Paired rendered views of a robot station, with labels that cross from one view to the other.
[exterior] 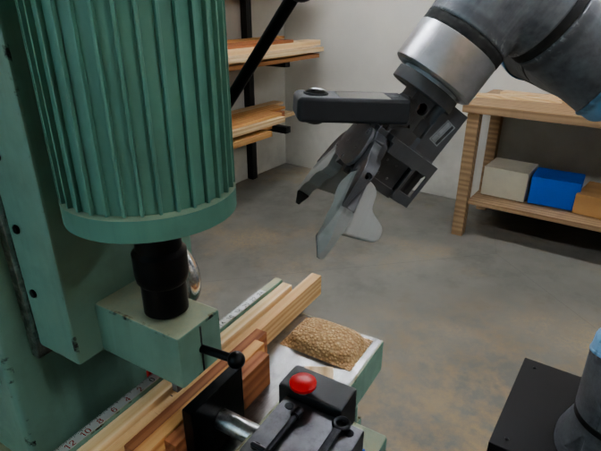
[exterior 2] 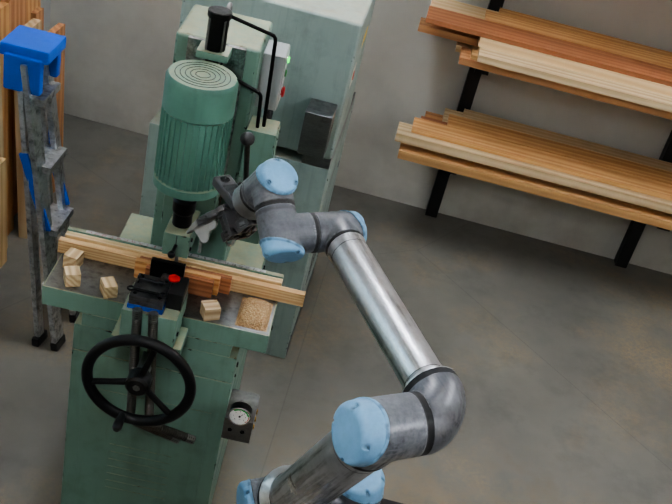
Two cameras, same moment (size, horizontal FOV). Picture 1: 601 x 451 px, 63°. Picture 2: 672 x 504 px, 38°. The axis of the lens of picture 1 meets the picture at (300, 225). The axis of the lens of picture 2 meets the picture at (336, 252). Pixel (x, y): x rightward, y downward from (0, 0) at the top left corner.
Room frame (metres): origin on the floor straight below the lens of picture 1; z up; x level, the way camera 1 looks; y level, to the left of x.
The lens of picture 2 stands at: (-0.36, -1.86, 2.52)
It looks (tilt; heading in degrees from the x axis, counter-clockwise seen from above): 33 degrees down; 56
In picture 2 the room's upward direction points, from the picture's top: 14 degrees clockwise
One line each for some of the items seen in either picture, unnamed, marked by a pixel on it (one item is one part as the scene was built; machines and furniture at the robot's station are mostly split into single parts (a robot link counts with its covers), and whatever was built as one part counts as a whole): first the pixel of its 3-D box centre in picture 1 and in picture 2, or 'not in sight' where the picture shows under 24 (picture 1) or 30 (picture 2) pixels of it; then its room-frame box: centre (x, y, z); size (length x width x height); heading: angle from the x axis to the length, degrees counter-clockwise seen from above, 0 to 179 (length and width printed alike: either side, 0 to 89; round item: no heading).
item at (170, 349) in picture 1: (160, 334); (182, 234); (0.50, 0.17, 1.03); 0.14 x 0.07 x 0.09; 59
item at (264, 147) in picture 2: not in sight; (260, 149); (0.73, 0.26, 1.22); 0.09 x 0.08 x 0.15; 59
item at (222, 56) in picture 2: not in sight; (216, 41); (0.56, 0.28, 1.53); 0.08 x 0.08 x 0.17; 59
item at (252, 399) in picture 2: not in sight; (241, 416); (0.63, -0.10, 0.58); 0.12 x 0.08 x 0.08; 59
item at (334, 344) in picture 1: (326, 335); (255, 310); (0.64, -0.04, 0.91); 0.12 x 0.09 x 0.03; 59
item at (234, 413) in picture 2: not in sight; (240, 414); (0.60, -0.16, 0.65); 0.06 x 0.04 x 0.08; 149
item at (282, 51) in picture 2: not in sight; (272, 75); (0.77, 0.36, 1.40); 0.10 x 0.06 x 0.16; 59
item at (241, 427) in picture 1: (235, 426); (164, 281); (0.42, 0.08, 0.95); 0.09 x 0.07 x 0.09; 149
